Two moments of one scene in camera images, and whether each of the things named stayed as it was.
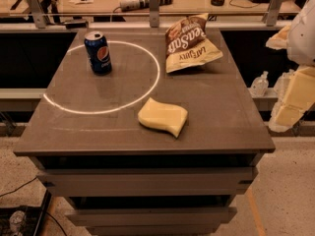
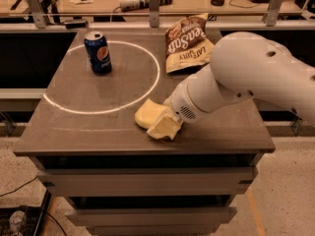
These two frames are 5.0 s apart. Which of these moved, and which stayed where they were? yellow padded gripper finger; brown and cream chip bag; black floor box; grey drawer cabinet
Moved: yellow padded gripper finger
Stayed: black floor box; brown and cream chip bag; grey drawer cabinet
